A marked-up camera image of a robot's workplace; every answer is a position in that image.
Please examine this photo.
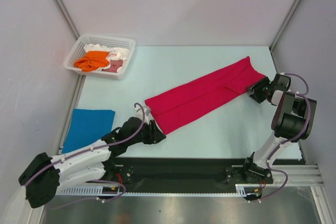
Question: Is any white t shirt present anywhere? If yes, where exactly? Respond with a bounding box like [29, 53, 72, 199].
[83, 44, 130, 73]

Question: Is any maroon t shirt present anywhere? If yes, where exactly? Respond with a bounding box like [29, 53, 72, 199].
[108, 60, 123, 73]

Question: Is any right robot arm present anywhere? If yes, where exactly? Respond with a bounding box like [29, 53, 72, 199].
[225, 73, 317, 184]

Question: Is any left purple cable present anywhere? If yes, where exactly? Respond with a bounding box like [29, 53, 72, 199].
[25, 102, 148, 210]

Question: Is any red t shirt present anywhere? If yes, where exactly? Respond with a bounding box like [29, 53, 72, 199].
[145, 56, 265, 134]

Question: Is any white slotted cable duct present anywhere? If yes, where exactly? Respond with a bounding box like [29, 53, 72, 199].
[56, 183, 261, 197]

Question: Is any left aluminium frame post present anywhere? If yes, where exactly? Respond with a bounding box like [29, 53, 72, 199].
[53, 0, 80, 40]

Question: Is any folded blue t shirt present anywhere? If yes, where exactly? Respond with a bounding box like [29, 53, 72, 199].
[61, 109, 115, 154]

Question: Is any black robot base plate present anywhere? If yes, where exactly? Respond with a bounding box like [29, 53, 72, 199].
[114, 157, 303, 188]

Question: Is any aluminium frame post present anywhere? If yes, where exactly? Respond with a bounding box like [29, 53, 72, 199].
[53, 0, 80, 40]
[269, 0, 303, 54]

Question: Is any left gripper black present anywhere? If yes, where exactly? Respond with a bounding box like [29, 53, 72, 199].
[127, 120, 166, 146]

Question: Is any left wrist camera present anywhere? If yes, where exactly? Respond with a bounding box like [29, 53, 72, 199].
[134, 105, 151, 124]

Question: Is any right aluminium frame post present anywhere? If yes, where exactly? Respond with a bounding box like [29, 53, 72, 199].
[269, 0, 303, 54]

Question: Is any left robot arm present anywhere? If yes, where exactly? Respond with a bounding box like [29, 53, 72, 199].
[18, 117, 166, 208]

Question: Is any white plastic basket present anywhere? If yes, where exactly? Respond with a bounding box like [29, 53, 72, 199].
[64, 35, 135, 80]

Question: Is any orange t shirt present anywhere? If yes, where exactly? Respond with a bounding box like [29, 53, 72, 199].
[73, 51, 110, 72]

